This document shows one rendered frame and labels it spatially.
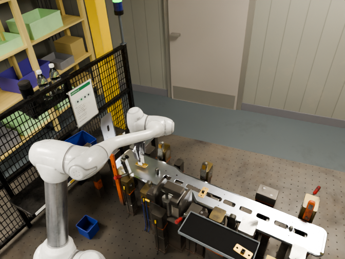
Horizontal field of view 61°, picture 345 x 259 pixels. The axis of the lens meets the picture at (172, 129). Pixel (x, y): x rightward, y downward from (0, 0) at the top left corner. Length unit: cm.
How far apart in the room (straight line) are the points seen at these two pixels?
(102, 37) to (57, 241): 141
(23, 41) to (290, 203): 312
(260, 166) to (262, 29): 190
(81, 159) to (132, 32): 334
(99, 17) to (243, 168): 159
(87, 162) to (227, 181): 136
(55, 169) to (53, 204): 20
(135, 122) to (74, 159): 56
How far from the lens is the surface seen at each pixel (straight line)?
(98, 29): 227
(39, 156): 136
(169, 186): 165
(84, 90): 218
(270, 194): 189
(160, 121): 166
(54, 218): 152
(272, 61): 397
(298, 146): 392
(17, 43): 370
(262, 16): 379
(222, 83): 417
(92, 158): 127
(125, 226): 212
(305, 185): 247
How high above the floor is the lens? 244
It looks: 38 degrees down
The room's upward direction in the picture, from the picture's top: 2 degrees counter-clockwise
